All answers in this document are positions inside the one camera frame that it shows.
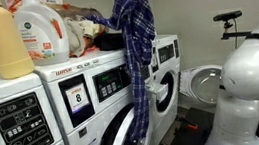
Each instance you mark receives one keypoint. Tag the blue checked shirt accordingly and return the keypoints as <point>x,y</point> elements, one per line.
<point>136,48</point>

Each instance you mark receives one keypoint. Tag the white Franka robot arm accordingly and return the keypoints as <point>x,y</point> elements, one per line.
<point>254,73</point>

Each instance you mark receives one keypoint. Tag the white detergent drawer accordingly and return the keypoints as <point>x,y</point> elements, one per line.
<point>160,92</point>

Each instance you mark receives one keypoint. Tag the white washer number 8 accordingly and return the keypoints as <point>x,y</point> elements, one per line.
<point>106,104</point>

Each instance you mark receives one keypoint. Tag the orange cloth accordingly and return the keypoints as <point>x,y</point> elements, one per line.
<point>89,50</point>

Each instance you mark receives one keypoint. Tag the white washer number 9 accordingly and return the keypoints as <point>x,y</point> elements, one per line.
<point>165,38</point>

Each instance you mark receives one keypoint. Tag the cream cloth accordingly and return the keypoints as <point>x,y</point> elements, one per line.
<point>76,35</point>

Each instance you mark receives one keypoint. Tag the white round washer door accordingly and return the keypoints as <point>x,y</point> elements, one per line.
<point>205,86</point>
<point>118,141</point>

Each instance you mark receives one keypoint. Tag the white detergent bottle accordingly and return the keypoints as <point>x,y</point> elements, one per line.
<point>43,30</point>

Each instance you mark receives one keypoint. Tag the yellow water bottle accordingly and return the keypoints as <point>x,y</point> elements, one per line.
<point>4,42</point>

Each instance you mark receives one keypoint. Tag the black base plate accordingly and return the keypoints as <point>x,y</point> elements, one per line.
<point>192,141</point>

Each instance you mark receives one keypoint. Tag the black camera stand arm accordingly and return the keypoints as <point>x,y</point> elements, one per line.
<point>235,34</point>

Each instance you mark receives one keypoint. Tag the colourful wall notice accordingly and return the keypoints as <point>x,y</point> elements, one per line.
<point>13,3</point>

